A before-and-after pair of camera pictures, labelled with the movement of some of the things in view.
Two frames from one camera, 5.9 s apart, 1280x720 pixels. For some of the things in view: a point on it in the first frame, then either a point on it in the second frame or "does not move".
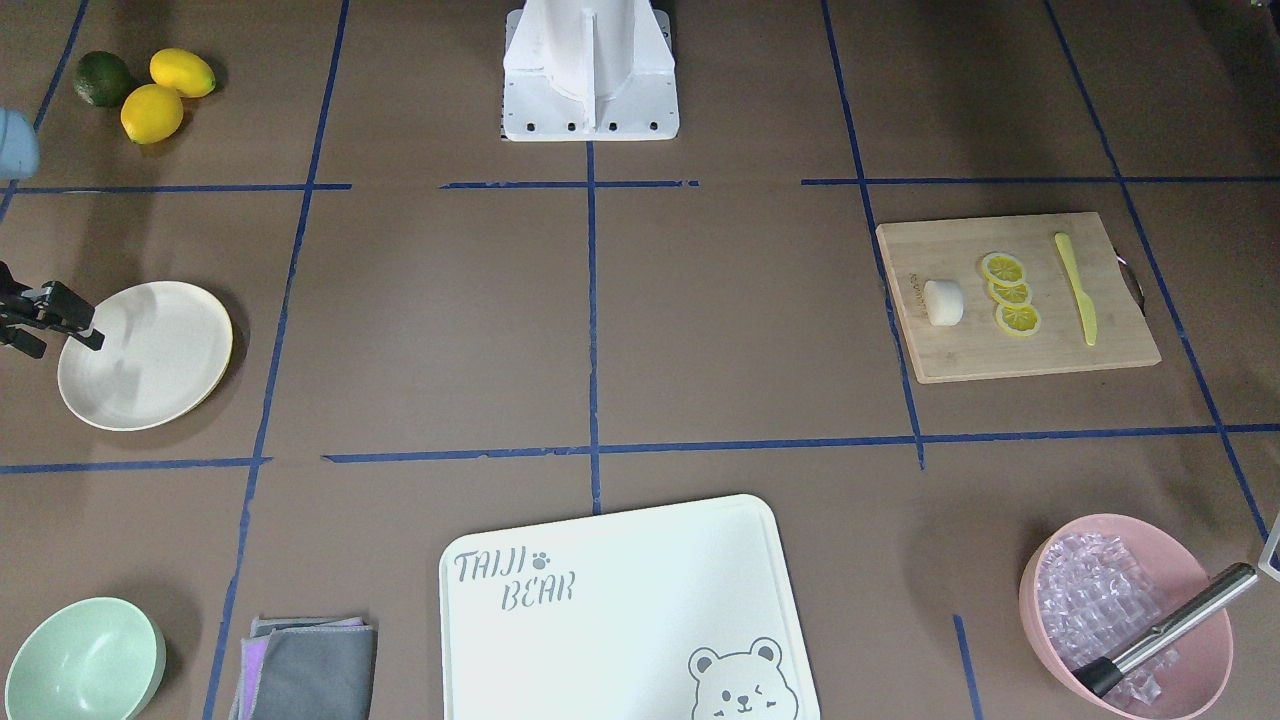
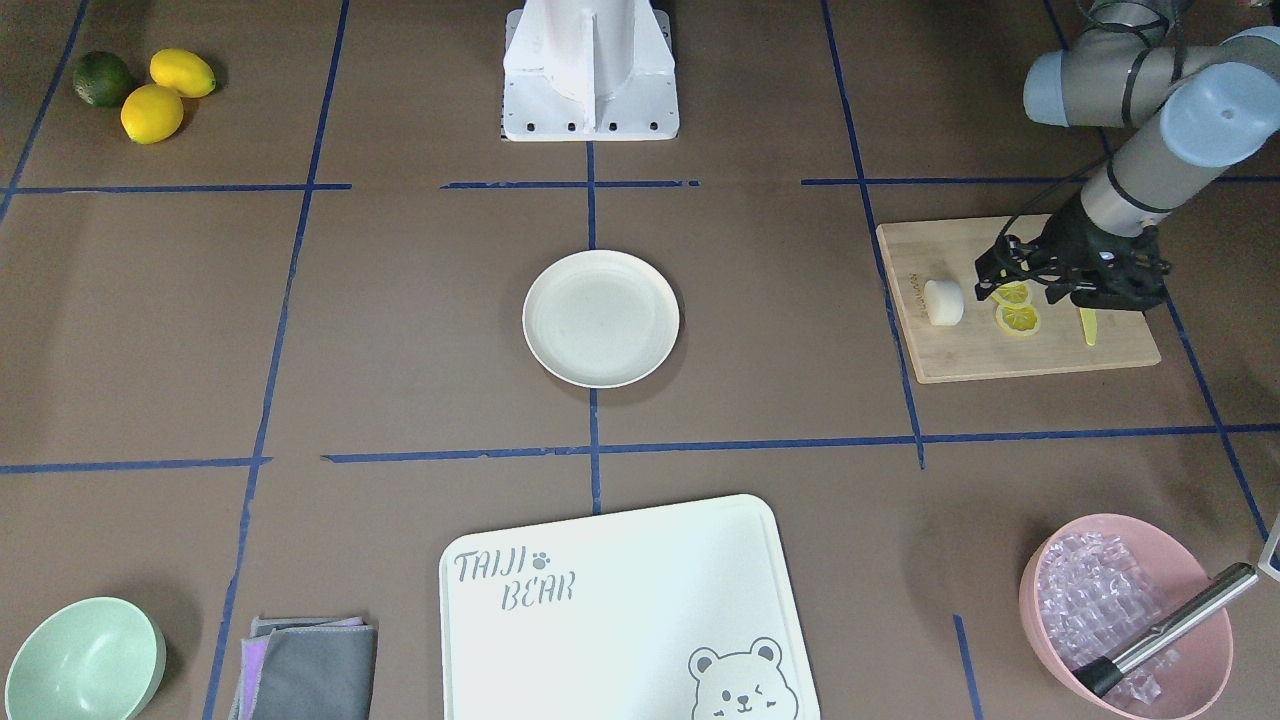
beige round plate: (166, 346) → (600, 318)
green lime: (101, 78) does not move
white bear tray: (685, 612) does not move
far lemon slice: (1020, 320) does not move
